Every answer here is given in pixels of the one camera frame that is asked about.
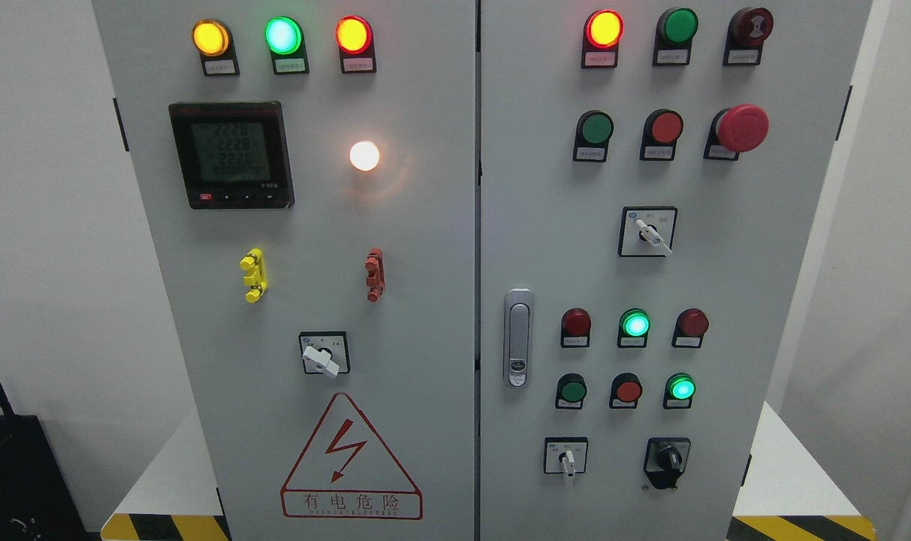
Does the black rotary knob switch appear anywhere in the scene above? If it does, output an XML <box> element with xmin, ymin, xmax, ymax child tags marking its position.
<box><xmin>643</xmin><ymin>437</ymin><xmax>692</xmax><ymax>490</ymax></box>

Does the red terminal connector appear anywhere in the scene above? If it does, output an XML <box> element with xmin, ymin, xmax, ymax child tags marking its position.
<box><xmin>363</xmin><ymin>247</ymin><xmax>386</xmax><ymax>304</ymax></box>

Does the dark red indicator light left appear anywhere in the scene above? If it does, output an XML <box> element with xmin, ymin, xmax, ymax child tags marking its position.
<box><xmin>560</xmin><ymin>307</ymin><xmax>592</xmax><ymax>349</ymax></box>

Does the white glowing indicator light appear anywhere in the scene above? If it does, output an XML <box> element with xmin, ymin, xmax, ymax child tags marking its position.
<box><xmin>348</xmin><ymin>140</ymin><xmax>381</xmax><ymax>172</ymax></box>

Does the green push button lower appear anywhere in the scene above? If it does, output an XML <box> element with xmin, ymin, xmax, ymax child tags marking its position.
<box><xmin>555</xmin><ymin>373</ymin><xmax>588</xmax><ymax>409</ymax></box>

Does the green push button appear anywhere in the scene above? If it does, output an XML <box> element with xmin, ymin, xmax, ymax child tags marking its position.
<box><xmin>572</xmin><ymin>110</ymin><xmax>614</xmax><ymax>163</ymax></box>
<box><xmin>555</xmin><ymin>373</ymin><xmax>588</xmax><ymax>409</ymax></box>

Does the grey cabinet left door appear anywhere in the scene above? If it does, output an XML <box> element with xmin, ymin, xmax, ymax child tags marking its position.
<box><xmin>92</xmin><ymin>1</ymin><xmax>476</xmax><ymax>540</ymax></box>

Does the grey cabinet door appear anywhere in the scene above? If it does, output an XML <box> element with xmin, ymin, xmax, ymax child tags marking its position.
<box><xmin>92</xmin><ymin>1</ymin><xmax>476</xmax><ymax>540</ymax></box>
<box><xmin>479</xmin><ymin>1</ymin><xmax>873</xmax><ymax>540</ymax></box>

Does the green lit indicator middle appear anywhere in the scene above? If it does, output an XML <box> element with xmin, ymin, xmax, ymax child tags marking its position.
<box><xmin>617</xmin><ymin>307</ymin><xmax>650</xmax><ymax>347</ymax></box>

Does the green push button upper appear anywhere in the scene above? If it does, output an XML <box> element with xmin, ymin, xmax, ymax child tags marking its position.
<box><xmin>572</xmin><ymin>110</ymin><xmax>614</xmax><ymax>163</ymax></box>

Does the yellow terminal connector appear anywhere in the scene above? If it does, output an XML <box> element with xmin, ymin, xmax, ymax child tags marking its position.
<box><xmin>239</xmin><ymin>247</ymin><xmax>267</xmax><ymax>304</ymax></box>

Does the red push button lower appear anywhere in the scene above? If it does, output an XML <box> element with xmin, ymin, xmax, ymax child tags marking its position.
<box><xmin>609</xmin><ymin>373</ymin><xmax>644</xmax><ymax>409</ymax></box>

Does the red push button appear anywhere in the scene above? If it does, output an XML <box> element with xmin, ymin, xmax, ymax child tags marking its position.
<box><xmin>609</xmin><ymin>373</ymin><xmax>644</xmax><ymax>409</ymax></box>
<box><xmin>638</xmin><ymin>107</ymin><xmax>684</xmax><ymax>162</ymax></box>

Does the grey cabinet right door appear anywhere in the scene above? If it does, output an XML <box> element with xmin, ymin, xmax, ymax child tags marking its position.
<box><xmin>479</xmin><ymin>1</ymin><xmax>873</xmax><ymax>540</ymax></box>

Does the red electric hazard warning sticker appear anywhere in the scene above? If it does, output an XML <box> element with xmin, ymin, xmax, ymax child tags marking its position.
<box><xmin>280</xmin><ymin>391</ymin><xmax>422</xmax><ymax>520</ymax></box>

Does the red indicator light right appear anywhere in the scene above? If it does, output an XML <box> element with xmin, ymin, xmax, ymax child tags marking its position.
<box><xmin>672</xmin><ymin>308</ymin><xmax>710</xmax><ymax>349</ymax></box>

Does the black digital power meter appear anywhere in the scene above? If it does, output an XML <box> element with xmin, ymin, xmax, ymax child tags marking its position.
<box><xmin>169</xmin><ymin>101</ymin><xmax>296</xmax><ymax>210</ymax></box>

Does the red push button upper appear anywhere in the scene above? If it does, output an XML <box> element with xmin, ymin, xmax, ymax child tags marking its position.
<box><xmin>638</xmin><ymin>107</ymin><xmax>684</xmax><ymax>162</ymax></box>

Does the green illuminated button lower right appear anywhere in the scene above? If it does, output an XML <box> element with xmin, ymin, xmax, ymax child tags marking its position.
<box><xmin>662</xmin><ymin>373</ymin><xmax>698</xmax><ymax>409</ymax></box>

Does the red indicator light top left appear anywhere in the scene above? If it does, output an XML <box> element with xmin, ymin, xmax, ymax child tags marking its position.
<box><xmin>335</xmin><ymin>14</ymin><xmax>377</xmax><ymax>73</ymax></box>

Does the red lit indicator top right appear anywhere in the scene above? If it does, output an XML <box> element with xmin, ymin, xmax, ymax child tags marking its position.
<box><xmin>580</xmin><ymin>9</ymin><xmax>624</xmax><ymax>69</ymax></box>

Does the green indicator light top left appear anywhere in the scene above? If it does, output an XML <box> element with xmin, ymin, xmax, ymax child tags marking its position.
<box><xmin>264</xmin><ymin>17</ymin><xmax>309</xmax><ymax>75</ymax></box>

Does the red emergency stop mushroom button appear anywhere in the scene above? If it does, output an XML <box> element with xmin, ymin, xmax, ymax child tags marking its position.
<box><xmin>703</xmin><ymin>104</ymin><xmax>770</xmax><ymax>162</ymax></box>

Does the green unlit indicator top right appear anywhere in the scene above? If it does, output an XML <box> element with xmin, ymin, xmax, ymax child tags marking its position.
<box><xmin>652</xmin><ymin>7</ymin><xmax>699</xmax><ymax>66</ymax></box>

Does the yellow indicator light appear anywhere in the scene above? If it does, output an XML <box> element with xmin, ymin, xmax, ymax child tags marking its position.
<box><xmin>192</xmin><ymin>20</ymin><xmax>240</xmax><ymax>77</ymax></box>

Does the white platform with hazard stripes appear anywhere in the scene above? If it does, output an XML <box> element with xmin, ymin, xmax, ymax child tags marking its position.
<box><xmin>99</xmin><ymin>405</ymin><xmax>876</xmax><ymax>540</ymax></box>

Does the black box with antenna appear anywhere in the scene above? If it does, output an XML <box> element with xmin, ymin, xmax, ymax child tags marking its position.
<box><xmin>0</xmin><ymin>383</ymin><xmax>87</xmax><ymax>540</ymax></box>

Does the silver door handle lock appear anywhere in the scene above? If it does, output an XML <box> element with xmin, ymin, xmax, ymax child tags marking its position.
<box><xmin>503</xmin><ymin>289</ymin><xmax>534</xmax><ymax>388</ymax></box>

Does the white selector switch left door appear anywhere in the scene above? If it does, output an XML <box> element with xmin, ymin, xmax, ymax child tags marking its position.
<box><xmin>298</xmin><ymin>330</ymin><xmax>351</xmax><ymax>378</ymax></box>

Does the white selector switch upper right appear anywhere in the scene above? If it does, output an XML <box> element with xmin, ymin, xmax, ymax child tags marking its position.
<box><xmin>617</xmin><ymin>206</ymin><xmax>678</xmax><ymax>257</ymax></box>

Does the white selector switch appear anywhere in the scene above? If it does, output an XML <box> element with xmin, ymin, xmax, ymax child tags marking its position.
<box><xmin>617</xmin><ymin>206</ymin><xmax>678</xmax><ymax>257</ymax></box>
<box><xmin>542</xmin><ymin>437</ymin><xmax>589</xmax><ymax>477</ymax></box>

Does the white selector switch lower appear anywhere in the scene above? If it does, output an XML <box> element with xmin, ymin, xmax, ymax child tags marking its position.
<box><xmin>542</xmin><ymin>437</ymin><xmax>589</xmax><ymax>477</ymax></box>

